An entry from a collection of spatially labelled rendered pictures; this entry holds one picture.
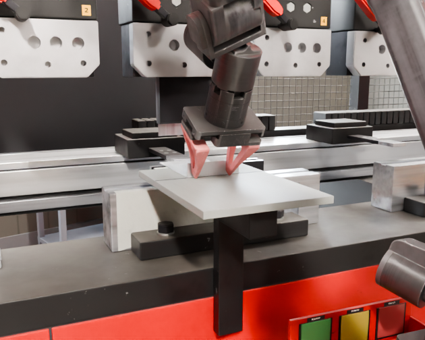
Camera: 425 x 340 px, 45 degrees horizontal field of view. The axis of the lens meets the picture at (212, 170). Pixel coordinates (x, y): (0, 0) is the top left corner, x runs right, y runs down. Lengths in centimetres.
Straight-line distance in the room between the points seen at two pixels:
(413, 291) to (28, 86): 97
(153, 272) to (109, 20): 75
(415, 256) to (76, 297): 43
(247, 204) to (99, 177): 51
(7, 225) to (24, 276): 274
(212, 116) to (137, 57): 16
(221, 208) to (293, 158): 66
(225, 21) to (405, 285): 37
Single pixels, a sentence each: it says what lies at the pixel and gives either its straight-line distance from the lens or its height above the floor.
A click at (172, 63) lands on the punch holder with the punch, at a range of 80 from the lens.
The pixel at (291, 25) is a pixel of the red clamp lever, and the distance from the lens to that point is 84.
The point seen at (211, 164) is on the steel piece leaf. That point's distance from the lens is 77.
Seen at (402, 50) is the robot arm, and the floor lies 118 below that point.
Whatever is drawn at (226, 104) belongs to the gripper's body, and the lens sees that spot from 67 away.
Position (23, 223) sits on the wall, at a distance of 354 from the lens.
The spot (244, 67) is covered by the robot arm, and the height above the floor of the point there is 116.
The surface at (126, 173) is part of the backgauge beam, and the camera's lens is 108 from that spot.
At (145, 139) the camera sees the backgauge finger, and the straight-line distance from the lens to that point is 102.
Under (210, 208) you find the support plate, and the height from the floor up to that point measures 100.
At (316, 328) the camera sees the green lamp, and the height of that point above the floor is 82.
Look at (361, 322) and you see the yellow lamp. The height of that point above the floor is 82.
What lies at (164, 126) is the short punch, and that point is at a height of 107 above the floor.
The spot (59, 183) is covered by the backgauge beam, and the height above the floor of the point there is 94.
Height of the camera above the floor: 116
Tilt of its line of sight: 11 degrees down
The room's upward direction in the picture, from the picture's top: straight up
